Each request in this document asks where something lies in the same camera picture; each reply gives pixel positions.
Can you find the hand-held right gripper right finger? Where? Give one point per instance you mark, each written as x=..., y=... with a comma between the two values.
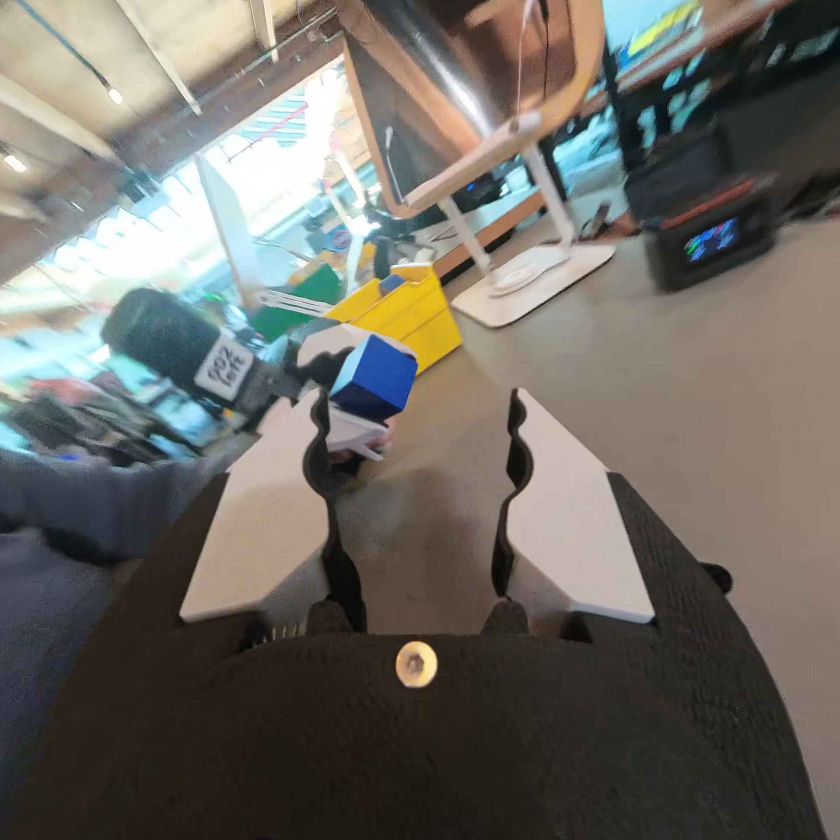
x=577, y=525

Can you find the person's left forearm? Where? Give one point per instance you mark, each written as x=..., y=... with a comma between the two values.
x=98, y=499

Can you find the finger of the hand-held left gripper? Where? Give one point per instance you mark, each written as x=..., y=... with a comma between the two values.
x=354, y=433
x=328, y=341

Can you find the black device with screen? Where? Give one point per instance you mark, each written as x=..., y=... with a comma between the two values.
x=715, y=236

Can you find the wood-framed mirror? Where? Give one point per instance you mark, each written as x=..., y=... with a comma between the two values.
x=459, y=79

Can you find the blue cube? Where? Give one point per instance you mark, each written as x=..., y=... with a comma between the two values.
x=377, y=387

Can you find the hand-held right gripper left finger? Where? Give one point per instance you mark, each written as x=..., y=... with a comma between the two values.
x=262, y=525

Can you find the yellow bin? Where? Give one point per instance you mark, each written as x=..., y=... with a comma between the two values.
x=413, y=321

